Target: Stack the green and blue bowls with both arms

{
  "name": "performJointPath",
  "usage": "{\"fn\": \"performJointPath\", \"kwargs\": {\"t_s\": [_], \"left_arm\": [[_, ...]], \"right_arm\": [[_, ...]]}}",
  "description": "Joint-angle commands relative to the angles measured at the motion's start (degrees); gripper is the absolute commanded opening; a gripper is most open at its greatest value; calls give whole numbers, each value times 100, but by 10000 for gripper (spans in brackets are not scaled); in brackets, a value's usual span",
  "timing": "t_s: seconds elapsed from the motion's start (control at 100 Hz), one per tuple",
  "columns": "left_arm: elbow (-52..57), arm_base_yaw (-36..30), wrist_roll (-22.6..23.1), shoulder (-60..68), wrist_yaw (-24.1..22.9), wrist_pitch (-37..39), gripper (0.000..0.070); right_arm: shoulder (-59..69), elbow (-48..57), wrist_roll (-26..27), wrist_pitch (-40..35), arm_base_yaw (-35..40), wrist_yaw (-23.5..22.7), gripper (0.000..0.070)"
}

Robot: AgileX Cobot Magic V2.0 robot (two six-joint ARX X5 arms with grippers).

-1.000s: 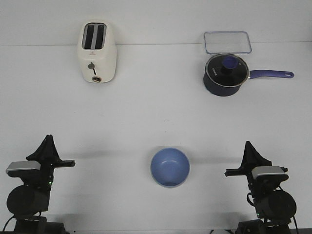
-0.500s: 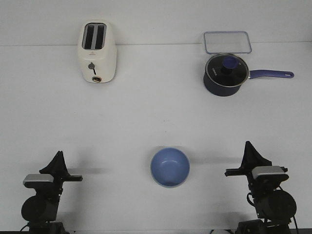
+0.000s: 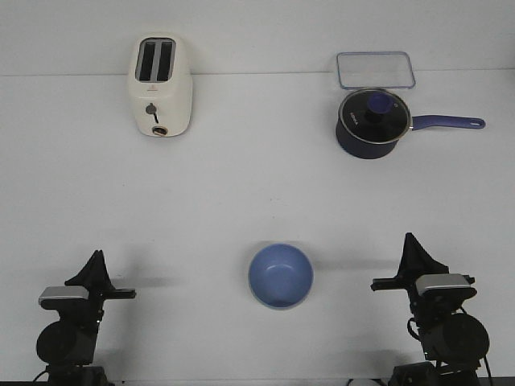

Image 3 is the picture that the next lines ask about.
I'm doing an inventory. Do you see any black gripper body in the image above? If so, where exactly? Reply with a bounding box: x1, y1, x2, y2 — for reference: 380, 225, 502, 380
83, 286, 136, 322
370, 275, 475, 318

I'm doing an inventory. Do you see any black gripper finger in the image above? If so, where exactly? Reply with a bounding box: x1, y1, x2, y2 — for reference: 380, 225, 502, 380
100, 250, 114, 288
410, 234, 449, 277
64, 250, 103, 288
398, 232, 414, 278

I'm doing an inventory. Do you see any blue bowl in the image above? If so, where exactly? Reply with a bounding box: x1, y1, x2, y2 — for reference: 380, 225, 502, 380
248, 243, 314, 310

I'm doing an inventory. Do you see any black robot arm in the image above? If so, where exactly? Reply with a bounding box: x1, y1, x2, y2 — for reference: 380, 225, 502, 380
36, 250, 136, 385
371, 232, 490, 385

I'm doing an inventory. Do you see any dark blue saucepan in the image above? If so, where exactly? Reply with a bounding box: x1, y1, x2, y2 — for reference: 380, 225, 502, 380
335, 88, 486, 159

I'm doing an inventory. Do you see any glass pot lid blue knob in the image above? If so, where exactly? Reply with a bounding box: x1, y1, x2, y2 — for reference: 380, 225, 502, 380
339, 88, 411, 144

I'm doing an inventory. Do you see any cream two-slot toaster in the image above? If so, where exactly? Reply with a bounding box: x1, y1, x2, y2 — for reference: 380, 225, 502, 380
127, 32, 193, 138

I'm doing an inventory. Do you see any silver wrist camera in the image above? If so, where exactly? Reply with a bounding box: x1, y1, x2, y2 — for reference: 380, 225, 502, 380
415, 273, 471, 296
38, 285, 89, 310

